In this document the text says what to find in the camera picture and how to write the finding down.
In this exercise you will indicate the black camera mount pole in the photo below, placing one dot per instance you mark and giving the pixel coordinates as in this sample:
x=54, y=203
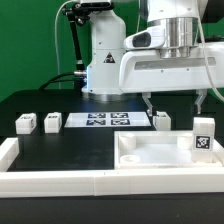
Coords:
x=75, y=20

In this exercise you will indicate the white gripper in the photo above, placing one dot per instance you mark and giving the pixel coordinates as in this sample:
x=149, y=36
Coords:
x=145, y=71

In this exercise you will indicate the white U-shaped fence wall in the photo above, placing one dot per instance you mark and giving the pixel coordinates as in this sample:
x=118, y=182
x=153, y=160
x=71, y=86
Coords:
x=100, y=183

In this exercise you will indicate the white sheet with fiducial tags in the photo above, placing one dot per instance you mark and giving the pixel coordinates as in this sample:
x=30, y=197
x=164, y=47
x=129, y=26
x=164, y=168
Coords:
x=107, y=119

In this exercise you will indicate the white square tabletop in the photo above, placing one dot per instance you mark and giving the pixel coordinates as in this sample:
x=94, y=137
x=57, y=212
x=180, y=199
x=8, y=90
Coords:
x=161, y=149

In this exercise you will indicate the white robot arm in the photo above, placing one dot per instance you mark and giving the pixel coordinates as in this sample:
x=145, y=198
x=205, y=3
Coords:
x=171, y=54

